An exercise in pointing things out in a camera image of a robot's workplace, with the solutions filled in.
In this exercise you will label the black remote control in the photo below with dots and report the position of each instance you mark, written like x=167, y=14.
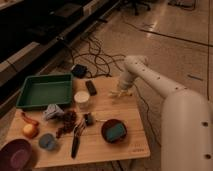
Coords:
x=91, y=88

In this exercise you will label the dark bowl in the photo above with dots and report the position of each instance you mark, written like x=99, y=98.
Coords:
x=111, y=123

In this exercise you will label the yellow banana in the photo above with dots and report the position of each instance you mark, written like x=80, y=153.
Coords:
x=120, y=93

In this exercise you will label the green plastic tray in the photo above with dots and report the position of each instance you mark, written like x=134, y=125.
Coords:
x=38, y=92

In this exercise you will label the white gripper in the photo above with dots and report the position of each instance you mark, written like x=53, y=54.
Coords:
x=125, y=82

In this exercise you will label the black handled knife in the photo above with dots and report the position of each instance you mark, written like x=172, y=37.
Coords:
x=76, y=139

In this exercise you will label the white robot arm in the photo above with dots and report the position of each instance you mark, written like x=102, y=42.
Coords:
x=187, y=118

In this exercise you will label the dark grape bunch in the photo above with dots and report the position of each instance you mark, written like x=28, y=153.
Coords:
x=68, y=120

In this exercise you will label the teal sponge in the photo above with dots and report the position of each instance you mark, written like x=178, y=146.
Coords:
x=115, y=133

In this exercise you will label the dark shelf unit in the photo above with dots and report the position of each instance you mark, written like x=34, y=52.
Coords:
x=31, y=30

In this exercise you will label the grey crumpled cloth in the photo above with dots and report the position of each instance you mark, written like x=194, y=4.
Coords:
x=52, y=111

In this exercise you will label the wooden table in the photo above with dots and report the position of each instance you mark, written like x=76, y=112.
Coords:
x=93, y=148

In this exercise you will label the white round container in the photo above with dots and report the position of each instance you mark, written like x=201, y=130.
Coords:
x=82, y=99

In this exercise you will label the red chili pepper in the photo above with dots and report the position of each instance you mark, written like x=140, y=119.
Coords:
x=29, y=120

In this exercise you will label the purple bowl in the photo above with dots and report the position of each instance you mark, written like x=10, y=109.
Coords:
x=15, y=155

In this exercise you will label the black power adapter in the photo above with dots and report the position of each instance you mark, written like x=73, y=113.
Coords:
x=79, y=71

